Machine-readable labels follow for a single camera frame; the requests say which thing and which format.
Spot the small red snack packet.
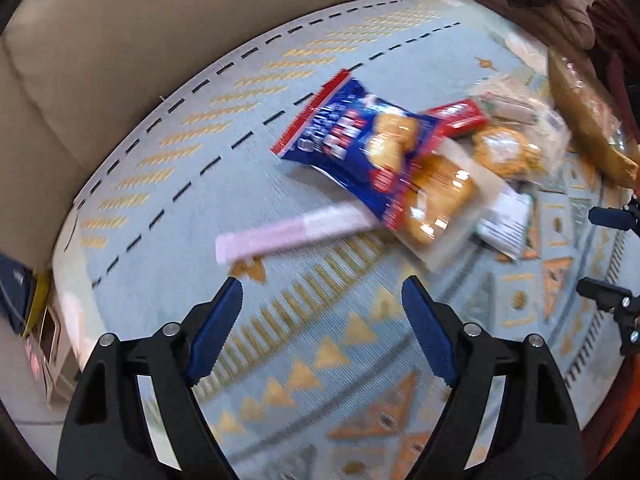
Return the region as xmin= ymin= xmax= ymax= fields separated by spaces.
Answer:
xmin=425 ymin=99 xmax=490 ymax=139

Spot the white labelled snack packet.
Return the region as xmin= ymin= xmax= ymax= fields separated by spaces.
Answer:
xmin=475 ymin=184 xmax=533 ymax=261

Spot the patterned blue table cloth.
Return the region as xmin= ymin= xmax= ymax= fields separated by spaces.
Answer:
xmin=52 ymin=0 xmax=639 ymax=479

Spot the white long snack packet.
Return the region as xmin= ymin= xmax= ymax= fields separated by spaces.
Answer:
xmin=468 ymin=75 xmax=558 ymax=126

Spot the beige sofa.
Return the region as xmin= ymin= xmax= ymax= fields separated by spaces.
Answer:
xmin=1 ymin=0 xmax=352 ymax=269

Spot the blue cracker snack bag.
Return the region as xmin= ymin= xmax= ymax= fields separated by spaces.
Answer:
xmin=271 ymin=70 xmax=442 ymax=230

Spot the dark blue bag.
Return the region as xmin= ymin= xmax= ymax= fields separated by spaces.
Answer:
xmin=0 ymin=254 xmax=36 ymax=336

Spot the pink wafer bar packet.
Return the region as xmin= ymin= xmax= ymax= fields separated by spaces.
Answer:
xmin=215 ymin=200 xmax=381 ymax=264

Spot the brown puffy jacket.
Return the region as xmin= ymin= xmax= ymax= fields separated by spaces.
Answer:
xmin=448 ymin=0 xmax=598 ymax=52

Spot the clear bag of buns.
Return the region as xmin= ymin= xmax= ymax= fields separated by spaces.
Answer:
xmin=395 ymin=139 xmax=504 ymax=272

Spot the gold ribbed snack bowl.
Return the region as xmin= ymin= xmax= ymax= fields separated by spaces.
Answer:
xmin=547 ymin=50 xmax=639 ymax=190

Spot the round cookie clear packet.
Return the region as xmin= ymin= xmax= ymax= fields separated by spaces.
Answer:
xmin=473 ymin=126 xmax=546 ymax=180

